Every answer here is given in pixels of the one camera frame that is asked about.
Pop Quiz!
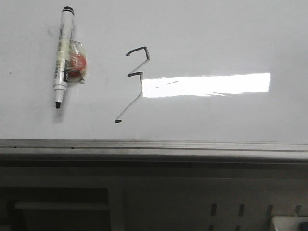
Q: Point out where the red magnet taped to marker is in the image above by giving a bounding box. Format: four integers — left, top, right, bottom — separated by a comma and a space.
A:
67, 40, 87, 84

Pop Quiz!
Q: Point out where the white black whiteboard marker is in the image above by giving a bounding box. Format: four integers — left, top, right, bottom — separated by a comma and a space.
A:
53, 6, 75, 109

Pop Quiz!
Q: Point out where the white whiteboard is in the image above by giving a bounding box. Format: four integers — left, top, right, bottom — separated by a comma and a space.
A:
0, 0, 308, 142

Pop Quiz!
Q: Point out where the grey perforated panel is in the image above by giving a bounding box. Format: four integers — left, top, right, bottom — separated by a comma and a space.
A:
123, 178, 308, 231

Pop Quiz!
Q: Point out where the white tray bottom right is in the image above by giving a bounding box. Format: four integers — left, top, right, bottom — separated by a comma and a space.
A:
269, 216, 308, 231

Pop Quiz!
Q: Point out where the aluminium whiteboard frame rail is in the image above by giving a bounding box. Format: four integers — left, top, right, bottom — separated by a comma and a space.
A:
0, 139, 308, 164

